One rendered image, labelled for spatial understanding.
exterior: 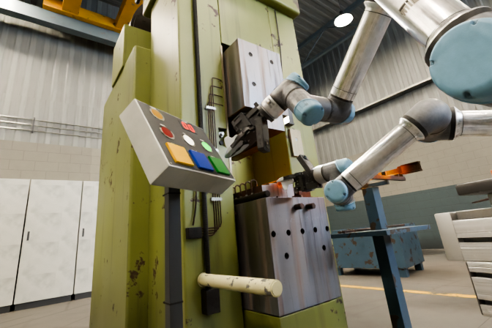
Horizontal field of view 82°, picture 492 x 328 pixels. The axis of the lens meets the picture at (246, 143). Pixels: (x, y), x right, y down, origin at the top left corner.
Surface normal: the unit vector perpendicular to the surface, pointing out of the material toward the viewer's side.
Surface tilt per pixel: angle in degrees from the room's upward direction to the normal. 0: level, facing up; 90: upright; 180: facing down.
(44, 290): 90
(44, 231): 90
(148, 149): 90
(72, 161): 90
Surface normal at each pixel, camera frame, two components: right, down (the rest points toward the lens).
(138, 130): -0.48, -0.23
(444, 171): -0.80, -0.11
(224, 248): 0.59, -0.30
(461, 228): -0.92, -0.04
